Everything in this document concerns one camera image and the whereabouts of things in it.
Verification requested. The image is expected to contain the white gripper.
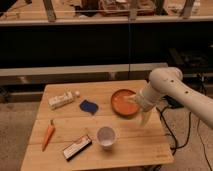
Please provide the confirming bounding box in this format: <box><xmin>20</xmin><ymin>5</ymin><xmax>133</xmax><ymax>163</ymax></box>
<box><xmin>126</xmin><ymin>83</ymin><xmax>164</xmax><ymax>126</ymax></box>

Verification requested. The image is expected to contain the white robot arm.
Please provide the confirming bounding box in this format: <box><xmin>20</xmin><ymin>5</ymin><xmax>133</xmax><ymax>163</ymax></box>
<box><xmin>125</xmin><ymin>67</ymin><xmax>213</xmax><ymax>129</ymax></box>

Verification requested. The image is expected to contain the orange ceramic bowl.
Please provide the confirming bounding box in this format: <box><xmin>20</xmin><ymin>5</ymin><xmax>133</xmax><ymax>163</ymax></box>
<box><xmin>111</xmin><ymin>89</ymin><xmax>140</xmax><ymax>117</ymax></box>

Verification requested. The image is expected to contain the white ceramic cup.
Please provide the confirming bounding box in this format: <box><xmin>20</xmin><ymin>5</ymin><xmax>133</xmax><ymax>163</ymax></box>
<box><xmin>96</xmin><ymin>126</ymin><xmax>116</xmax><ymax>149</ymax></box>

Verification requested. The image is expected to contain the black power adapter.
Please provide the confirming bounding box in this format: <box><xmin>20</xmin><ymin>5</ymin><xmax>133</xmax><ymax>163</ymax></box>
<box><xmin>165</xmin><ymin>96</ymin><xmax>183</xmax><ymax>109</ymax></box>

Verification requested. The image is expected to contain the wooden table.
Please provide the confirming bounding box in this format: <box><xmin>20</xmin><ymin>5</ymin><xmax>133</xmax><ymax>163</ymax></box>
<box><xmin>21</xmin><ymin>80</ymin><xmax>173</xmax><ymax>171</ymax></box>

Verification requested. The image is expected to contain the orange toy carrot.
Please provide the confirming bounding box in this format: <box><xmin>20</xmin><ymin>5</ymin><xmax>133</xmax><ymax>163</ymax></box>
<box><xmin>42</xmin><ymin>121</ymin><xmax>55</xmax><ymax>150</ymax></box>

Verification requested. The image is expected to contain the black cable on floor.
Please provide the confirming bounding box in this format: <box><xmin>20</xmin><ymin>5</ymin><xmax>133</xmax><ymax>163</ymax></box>
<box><xmin>156</xmin><ymin>99</ymin><xmax>213</xmax><ymax>171</ymax></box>

